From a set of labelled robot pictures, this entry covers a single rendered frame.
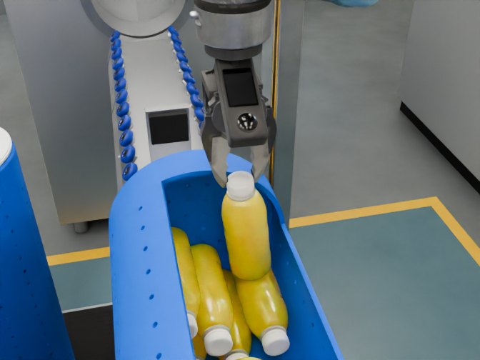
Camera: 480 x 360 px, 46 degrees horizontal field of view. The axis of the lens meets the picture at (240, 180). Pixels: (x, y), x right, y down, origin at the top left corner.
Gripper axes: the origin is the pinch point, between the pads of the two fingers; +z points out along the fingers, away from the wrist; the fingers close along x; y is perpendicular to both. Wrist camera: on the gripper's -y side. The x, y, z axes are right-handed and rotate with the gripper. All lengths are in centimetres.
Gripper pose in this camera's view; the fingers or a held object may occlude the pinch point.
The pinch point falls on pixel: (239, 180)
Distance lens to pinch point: 78.4
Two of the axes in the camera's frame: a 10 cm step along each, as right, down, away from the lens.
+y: -2.2, -5.8, 7.8
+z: 0.2, 8.0, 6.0
